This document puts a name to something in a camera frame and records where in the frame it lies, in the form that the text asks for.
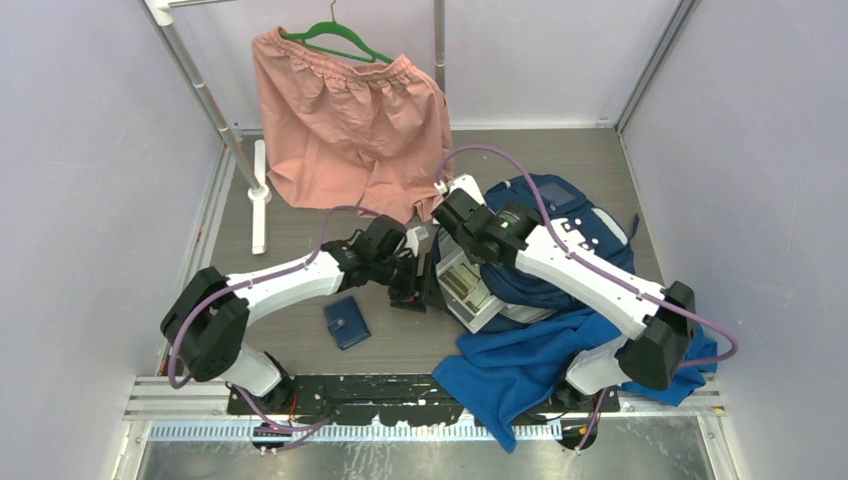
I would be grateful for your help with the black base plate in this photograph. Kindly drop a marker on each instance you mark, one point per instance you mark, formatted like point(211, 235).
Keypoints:
point(356, 400)

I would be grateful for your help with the green clothes hanger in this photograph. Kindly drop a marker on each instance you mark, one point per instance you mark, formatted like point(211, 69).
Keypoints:
point(338, 40)

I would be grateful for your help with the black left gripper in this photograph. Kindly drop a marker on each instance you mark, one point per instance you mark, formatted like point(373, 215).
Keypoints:
point(408, 296)

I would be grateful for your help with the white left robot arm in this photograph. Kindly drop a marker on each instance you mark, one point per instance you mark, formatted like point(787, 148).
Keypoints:
point(206, 325)

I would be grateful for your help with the grey magazine stack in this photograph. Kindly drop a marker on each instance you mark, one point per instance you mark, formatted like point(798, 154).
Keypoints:
point(466, 295)

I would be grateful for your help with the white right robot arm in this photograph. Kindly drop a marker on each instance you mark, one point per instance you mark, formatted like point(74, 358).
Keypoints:
point(655, 330)

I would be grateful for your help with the pink shorts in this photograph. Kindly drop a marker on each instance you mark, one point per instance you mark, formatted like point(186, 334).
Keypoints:
point(337, 134)

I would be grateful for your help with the blue cloth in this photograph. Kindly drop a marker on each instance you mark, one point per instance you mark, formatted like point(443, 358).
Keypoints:
point(508, 367)

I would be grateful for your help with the navy blue backpack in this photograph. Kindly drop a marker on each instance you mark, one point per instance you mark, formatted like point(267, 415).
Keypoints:
point(528, 296)

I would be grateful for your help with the small blue wallet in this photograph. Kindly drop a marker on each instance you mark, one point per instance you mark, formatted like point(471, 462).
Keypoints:
point(345, 323)

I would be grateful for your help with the metal clothes rack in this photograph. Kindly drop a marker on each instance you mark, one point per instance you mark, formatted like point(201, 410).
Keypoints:
point(259, 193)

